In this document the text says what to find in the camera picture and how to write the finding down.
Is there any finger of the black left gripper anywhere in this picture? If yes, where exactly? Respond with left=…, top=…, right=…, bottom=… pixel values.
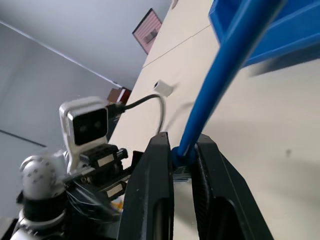
left=106, top=181, right=128, bottom=200
left=115, top=147, right=130, bottom=162

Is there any brown box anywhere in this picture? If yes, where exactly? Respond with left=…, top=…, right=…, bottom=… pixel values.
left=107, top=87, right=132, bottom=105

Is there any blue plastic bin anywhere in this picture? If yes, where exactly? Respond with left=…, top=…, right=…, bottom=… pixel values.
left=207, top=0, right=320, bottom=68

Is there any pink framed board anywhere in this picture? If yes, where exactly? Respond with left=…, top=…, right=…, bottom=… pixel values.
left=132, top=7, right=163, bottom=55

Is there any blue rod tool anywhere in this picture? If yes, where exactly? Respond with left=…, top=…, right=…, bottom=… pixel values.
left=171, top=0, right=288, bottom=185

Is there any white coupler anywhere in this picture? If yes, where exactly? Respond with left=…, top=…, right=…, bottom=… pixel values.
left=152, top=80, right=174, bottom=97

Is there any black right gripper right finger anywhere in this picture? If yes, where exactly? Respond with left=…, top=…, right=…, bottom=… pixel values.
left=191, top=134, right=276, bottom=240

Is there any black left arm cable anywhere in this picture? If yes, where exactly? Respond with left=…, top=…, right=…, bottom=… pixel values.
left=107, top=94, right=168, bottom=137

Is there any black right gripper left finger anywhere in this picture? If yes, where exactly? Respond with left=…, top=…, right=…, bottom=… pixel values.
left=117, top=131, right=175, bottom=240

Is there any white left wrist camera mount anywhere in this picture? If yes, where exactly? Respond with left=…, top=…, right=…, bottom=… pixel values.
left=58, top=96, right=109, bottom=174

